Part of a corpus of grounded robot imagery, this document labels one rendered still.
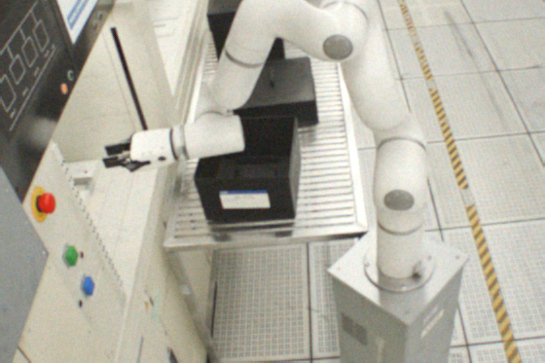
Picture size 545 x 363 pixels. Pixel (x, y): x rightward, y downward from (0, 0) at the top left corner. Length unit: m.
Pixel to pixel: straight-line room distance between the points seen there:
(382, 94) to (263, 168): 0.81
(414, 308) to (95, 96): 1.09
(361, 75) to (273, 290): 1.53
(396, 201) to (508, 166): 1.84
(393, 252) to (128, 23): 0.93
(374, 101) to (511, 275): 1.55
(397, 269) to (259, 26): 0.74
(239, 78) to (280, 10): 0.19
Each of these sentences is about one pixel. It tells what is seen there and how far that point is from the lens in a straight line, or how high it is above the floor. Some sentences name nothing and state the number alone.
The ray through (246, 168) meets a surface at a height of 0.77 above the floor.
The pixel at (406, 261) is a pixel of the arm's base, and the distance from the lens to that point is 1.55.
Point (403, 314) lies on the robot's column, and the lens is 1.56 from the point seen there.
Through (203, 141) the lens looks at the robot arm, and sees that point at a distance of 1.38.
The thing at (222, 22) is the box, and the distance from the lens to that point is 2.37.
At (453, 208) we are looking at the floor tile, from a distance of 2.85.
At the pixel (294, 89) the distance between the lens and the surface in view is 2.11.
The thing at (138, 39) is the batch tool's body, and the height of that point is 1.28.
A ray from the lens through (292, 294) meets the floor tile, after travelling 2.55.
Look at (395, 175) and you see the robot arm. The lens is 1.28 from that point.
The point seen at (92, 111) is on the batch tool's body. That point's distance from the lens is 1.90.
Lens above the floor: 2.06
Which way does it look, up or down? 40 degrees down
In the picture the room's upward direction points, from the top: 10 degrees counter-clockwise
